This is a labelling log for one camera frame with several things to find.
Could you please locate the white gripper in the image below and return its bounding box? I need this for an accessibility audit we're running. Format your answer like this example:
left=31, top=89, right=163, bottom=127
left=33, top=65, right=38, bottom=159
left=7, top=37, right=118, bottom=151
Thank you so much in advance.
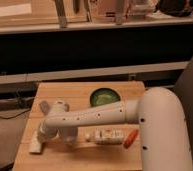
left=37, top=122, right=58, bottom=143

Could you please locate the white sponge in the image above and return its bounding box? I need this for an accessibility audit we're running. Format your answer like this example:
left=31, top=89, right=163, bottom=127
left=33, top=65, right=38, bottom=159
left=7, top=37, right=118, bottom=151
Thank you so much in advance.
left=29, top=131, right=46, bottom=154

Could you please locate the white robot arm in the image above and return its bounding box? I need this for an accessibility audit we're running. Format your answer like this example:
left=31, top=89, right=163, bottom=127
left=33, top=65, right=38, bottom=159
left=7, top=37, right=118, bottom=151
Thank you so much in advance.
left=37, top=87, right=193, bottom=171

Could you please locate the green ceramic bowl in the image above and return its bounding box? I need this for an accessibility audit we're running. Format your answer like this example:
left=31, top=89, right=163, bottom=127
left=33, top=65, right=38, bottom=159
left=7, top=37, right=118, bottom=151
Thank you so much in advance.
left=89, top=88, right=121, bottom=107

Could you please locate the white paper cup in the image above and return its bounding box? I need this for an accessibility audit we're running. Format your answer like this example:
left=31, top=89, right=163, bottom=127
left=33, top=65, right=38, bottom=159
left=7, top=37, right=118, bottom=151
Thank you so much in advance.
left=59, top=127, right=78, bottom=146

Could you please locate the grey rectangular block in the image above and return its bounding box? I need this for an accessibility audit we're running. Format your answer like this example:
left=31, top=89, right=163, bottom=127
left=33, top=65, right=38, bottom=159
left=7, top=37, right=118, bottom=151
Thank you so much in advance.
left=39, top=101, right=50, bottom=115

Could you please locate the white plastic bottle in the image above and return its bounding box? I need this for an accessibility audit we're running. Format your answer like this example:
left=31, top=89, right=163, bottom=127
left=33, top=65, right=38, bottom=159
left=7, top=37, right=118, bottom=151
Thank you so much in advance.
left=85, top=129, right=124, bottom=145

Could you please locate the orange carrot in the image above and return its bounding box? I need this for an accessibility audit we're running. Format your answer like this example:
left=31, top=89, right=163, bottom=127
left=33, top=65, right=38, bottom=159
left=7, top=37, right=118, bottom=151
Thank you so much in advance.
left=124, top=129, right=139, bottom=148

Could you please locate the white paper sheet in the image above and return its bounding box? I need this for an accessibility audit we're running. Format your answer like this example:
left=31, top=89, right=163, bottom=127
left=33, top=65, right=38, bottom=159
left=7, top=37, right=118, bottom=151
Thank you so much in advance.
left=0, top=3, right=32, bottom=17

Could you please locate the black bag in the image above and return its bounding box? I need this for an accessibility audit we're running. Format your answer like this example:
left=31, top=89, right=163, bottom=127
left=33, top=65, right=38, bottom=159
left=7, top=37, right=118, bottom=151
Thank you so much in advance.
left=155, top=0, right=193, bottom=17

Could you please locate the black floor cable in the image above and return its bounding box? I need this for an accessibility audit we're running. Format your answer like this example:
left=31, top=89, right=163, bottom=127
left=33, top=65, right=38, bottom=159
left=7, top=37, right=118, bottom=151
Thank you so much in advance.
left=0, top=107, right=32, bottom=121

